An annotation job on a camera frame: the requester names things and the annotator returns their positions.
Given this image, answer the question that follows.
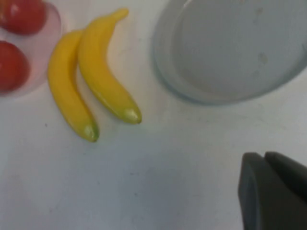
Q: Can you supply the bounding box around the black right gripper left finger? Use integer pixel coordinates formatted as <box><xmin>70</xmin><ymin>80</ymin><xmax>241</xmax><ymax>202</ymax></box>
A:
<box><xmin>237</xmin><ymin>151</ymin><xmax>307</xmax><ymax>230</ymax></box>

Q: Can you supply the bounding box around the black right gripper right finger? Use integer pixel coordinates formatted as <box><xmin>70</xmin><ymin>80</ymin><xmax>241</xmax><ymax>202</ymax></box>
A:
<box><xmin>265</xmin><ymin>150</ymin><xmax>307</xmax><ymax>196</ymax></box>

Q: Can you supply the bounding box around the yellow banana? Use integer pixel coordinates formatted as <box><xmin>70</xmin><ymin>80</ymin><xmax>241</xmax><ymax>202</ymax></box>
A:
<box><xmin>78</xmin><ymin>7</ymin><xmax>142</xmax><ymax>125</ymax></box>
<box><xmin>47</xmin><ymin>30</ymin><xmax>100</xmax><ymax>143</ymax></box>

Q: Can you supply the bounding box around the red apple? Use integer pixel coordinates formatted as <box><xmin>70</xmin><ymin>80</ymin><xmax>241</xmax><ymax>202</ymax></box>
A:
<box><xmin>0</xmin><ymin>40</ymin><xmax>31</xmax><ymax>93</ymax></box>
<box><xmin>0</xmin><ymin>0</ymin><xmax>46</xmax><ymax>36</ymax></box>

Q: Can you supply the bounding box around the grey round plate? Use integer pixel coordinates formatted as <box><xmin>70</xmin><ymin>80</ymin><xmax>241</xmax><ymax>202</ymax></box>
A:
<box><xmin>153</xmin><ymin>0</ymin><xmax>307</xmax><ymax>106</ymax></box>

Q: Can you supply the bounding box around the pink round plate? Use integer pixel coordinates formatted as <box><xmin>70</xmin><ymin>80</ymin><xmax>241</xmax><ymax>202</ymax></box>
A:
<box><xmin>0</xmin><ymin>0</ymin><xmax>63</xmax><ymax>98</ymax></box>

